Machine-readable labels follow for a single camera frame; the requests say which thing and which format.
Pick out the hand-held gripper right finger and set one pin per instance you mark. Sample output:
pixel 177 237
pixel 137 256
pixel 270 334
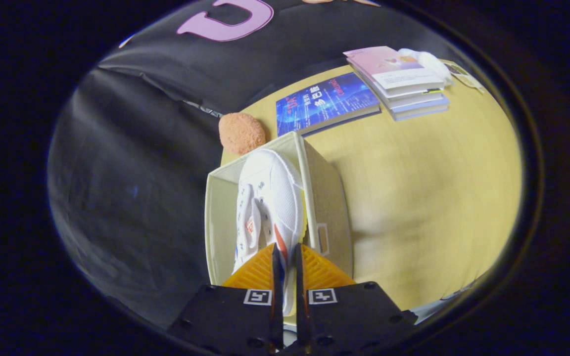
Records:
pixel 301 296

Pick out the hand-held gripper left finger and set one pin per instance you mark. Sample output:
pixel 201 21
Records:
pixel 277 296

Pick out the beige fabric storage box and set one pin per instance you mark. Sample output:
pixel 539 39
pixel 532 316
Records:
pixel 329 198

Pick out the white shoe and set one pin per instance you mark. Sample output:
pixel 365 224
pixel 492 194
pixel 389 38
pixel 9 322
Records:
pixel 280 188

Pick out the orange oval fuzzy pad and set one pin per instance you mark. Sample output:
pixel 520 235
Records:
pixel 240 133

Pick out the blue book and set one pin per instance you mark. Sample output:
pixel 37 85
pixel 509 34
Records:
pixel 324 101

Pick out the stack of pink books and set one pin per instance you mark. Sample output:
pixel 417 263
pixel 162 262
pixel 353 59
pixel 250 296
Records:
pixel 399 74

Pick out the white crumpled cloth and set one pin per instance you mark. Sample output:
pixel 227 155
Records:
pixel 431 62

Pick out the small printed card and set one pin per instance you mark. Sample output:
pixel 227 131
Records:
pixel 465 76

